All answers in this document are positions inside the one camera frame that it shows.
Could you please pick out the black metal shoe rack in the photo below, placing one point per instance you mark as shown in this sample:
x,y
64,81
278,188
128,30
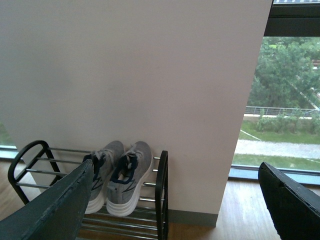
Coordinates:
x,y
39,166

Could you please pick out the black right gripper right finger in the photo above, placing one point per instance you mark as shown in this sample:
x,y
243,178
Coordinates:
x,y
294,209

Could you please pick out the grey knit sneaker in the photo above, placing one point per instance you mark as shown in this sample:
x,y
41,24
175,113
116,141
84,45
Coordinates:
x,y
124,186
104,162

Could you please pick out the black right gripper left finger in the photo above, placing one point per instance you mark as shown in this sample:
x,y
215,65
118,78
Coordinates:
x,y
57,213

